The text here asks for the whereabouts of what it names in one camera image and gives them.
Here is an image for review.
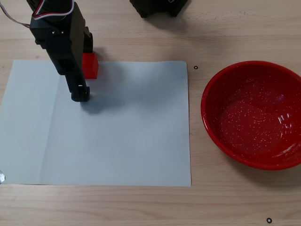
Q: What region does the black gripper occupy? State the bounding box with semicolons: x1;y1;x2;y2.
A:
30;1;95;103

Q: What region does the red cube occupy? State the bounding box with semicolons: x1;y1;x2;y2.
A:
82;53;99;80

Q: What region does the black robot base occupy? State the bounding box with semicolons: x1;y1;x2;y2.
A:
129;0;189;18

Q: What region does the red speckled bowl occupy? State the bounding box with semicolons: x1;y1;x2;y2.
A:
200;60;301;171

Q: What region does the white paper sheet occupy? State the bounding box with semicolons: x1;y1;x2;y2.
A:
0;59;192;188

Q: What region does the red white servo cable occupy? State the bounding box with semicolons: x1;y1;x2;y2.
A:
0;2;32;28
32;0;74;20

